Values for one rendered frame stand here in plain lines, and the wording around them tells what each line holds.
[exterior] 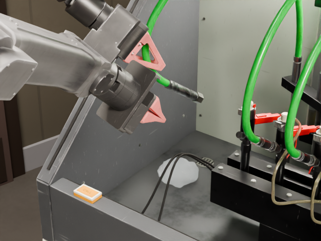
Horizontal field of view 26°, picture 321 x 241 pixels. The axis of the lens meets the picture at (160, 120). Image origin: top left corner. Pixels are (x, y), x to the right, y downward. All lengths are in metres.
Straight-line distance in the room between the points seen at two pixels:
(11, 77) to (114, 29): 0.41
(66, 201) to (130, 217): 0.16
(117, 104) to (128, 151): 0.62
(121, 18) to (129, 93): 0.12
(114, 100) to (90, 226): 0.47
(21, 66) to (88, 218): 0.88
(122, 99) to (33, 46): 0.38
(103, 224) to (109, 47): 0.53
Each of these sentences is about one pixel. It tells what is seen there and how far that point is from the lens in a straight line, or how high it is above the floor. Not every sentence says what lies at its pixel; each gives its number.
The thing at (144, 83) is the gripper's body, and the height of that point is 1.31.
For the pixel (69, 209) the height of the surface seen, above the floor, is 0.91.
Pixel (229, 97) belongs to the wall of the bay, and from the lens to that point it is 1.76.
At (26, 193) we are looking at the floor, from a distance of 3.10.
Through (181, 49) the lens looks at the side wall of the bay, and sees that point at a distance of 1.70.
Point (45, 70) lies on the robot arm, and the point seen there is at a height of 1.47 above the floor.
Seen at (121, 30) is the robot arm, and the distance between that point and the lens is 0.96.
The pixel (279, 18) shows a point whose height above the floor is 1.35.
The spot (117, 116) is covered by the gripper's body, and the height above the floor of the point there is 1.27.
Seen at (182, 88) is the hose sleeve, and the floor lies 1.16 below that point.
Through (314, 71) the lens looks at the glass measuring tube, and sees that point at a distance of 1.57.
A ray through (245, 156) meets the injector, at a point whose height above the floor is 1.01.
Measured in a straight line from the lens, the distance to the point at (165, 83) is 1.32.
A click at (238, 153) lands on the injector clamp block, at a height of 0.98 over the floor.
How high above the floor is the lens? 1.78
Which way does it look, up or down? 30 degrees down
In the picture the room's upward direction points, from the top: straight up
